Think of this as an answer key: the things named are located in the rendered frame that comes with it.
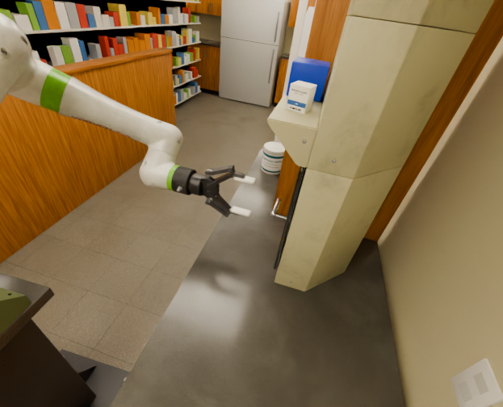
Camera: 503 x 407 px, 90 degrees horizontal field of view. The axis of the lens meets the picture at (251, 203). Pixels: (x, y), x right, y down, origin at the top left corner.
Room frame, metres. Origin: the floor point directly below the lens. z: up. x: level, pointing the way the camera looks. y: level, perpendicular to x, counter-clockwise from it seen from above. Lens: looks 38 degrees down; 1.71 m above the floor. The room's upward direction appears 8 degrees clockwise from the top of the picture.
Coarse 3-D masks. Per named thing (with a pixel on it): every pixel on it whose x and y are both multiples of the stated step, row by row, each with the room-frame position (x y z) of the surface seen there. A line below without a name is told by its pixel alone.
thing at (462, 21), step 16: (352, 0) 0.70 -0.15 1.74; (368, 0) 0.54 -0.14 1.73; (384, 0) 0.54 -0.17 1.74; (400, 0) 0.53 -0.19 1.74; (416, 0) 0.53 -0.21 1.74; (432, 0) 0.53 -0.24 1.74; (448, 0) 0.55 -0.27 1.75; (464, 0) 0.58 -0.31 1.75; (480, 0) 0.61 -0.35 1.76; (368, 16) 0.54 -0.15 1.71; (384, 16) 0.54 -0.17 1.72; (400, 16) 0.53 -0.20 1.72; (416, 16) 0.53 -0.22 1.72; (432, 16) 0.54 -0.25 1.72; (448, 16) 0.57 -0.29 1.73; (464, 16) 0.60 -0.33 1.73; (480, 16) 0.63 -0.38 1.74
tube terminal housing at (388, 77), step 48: (384, 48) 0.53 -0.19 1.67; (432, 48) 0.57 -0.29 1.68; (336, 96) 0.54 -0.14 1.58; (384, 96) 0.53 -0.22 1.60; (432, 96) 0.62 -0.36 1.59; (336, 144) 0.54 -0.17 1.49; (384, 144) 0.56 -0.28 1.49; (336, 192) 0.53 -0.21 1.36; (384, 192) 0.63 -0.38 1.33; (288, 240) 0.55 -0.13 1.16; (336, 240) 0.55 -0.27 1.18
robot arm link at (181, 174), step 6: (180, 168) 0.73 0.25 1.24; (186, 168) 0.73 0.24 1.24; (174, 174) 0.70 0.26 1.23; (180, 174) 0.70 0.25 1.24; (186, 174) 0.70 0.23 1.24; (192, 174) 0.72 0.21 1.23; (174, 180) 0.69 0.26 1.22; (180, 180) 0.69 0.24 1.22; (186, 180) 0.68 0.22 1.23; (174, 186) 0.68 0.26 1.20; (180, 186) 0.68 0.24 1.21; (186, 186) 0.68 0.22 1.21; (180, 192) 0.69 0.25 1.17; (186, 192) 0.68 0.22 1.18
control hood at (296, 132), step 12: (276, 108) 0.65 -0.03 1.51; (312, 108) 0.69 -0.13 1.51; (276, 120) 0.57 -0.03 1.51; (288, 120) 0.57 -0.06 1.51; (300, 120) 0.58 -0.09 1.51; (312, 120) 0.60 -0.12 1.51; (276, 132) 0.56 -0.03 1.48; (288, 132) 0.56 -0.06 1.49; (300, 132) 0.55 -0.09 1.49; (312, 132) 0.55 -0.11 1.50; (288, 144) 0.56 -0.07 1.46; (300, 144) 0.55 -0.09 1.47; (312, 144) 0.55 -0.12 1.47; (300, 156) 0.55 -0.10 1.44
